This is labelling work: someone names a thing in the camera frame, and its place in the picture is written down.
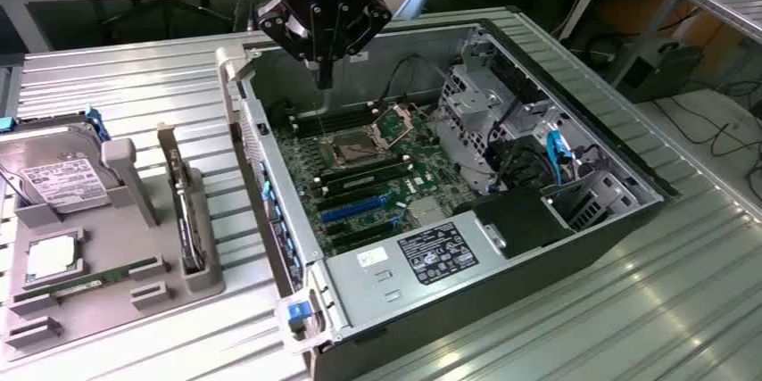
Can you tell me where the gray parts rack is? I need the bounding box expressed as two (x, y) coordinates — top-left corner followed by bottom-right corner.
(0, 138), (229, 360)

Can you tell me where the black disk wire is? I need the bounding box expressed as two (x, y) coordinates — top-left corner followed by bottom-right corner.
(0, 170), (30, 209)

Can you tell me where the black box on floor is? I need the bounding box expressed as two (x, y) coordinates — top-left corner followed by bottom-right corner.
(616, 40), (705, 104)

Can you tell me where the hard disk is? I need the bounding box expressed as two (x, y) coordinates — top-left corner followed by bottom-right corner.
(0, 123), (114, 216)

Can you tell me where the metal socket cover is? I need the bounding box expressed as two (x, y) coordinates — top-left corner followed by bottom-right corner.
(370, 103), (419, 141)

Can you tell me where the black wire in case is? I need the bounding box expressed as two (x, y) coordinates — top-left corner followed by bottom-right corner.
(385, 54), (446, 104)

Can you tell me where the silver power supply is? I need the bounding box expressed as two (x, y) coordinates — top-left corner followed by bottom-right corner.
(325, 212), (509, 329)

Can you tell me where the blue disk carrier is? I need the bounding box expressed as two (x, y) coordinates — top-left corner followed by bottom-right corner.
(0, 105), (114, 142)

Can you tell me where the blue data wire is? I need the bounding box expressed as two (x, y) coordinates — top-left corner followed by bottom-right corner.
(544, 129), (569, 186)

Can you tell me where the open PC case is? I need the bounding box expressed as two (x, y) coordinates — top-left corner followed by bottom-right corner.
(215, 5), (681, 381)

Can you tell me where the thin locking lever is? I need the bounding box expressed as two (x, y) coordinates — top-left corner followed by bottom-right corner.
(314, 90), (330, 141)

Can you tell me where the blue case latch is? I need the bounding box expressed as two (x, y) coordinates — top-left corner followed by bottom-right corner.
(285, 302), (313, 325)

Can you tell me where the PCIe expansion slot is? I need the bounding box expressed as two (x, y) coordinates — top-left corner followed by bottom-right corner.
(331, 232), (398, 254)
(315, 192), (386, 215)
(321, 207), (383, 224)
(327, 219), (390, 240)

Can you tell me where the GPU graphics card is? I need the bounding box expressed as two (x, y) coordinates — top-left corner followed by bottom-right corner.
(155, 123), (209, 276)

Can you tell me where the CPU socket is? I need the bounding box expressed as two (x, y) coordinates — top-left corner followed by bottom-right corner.
(321, 129), (393, 173)

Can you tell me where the loose RAM stick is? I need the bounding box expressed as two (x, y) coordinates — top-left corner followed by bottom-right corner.
(12, 263), (137, 302)

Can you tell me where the installed RAM stick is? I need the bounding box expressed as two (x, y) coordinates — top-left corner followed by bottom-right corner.
(325, 165), (414, 191)

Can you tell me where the black floor cable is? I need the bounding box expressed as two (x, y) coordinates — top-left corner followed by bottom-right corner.
(652, 79), (762, 162)

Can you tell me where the metal disk bay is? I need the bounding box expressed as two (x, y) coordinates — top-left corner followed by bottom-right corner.
(437, 62), (541, 188)

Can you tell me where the green motherboard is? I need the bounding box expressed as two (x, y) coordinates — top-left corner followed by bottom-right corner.
(274, 102), (478, 257)

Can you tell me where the empty RAM slot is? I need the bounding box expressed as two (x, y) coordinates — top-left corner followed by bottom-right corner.
(313, 155), (406, 179)

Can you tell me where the CPU chip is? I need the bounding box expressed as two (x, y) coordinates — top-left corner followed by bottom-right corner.
(26, 235), (83, 278)

